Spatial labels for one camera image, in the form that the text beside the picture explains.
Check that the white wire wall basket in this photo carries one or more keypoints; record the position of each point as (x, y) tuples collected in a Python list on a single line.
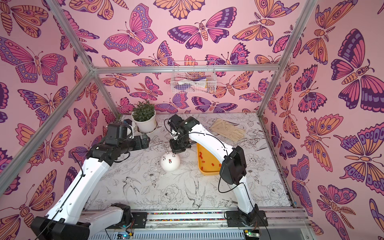
[(193, 77)]

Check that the white dome with screws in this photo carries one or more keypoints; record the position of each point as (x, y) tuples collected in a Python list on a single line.
[(170, 162)]

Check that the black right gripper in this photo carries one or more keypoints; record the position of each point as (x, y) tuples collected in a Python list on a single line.
[(178, 144)]

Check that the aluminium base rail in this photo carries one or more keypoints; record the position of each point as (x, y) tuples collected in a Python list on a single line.
[(270, 218)]

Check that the yellow plastic tray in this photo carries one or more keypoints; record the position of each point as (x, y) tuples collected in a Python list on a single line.
[(208, 164)]

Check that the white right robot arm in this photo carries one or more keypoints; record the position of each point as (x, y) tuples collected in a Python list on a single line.
[(233, 170)]

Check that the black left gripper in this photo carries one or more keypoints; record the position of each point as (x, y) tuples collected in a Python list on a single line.
[(139, 145)]

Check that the green plant in white pot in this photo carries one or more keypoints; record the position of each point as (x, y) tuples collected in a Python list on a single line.
[(144, 116)]

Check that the aluminium frame corner post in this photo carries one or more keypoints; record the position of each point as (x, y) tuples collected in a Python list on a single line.
[(58, 13)]

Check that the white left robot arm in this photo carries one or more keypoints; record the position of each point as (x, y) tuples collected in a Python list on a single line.
[(67, 220)]

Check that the cream fabric work glove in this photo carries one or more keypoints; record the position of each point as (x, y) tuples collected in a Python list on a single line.
[(228, 130)]

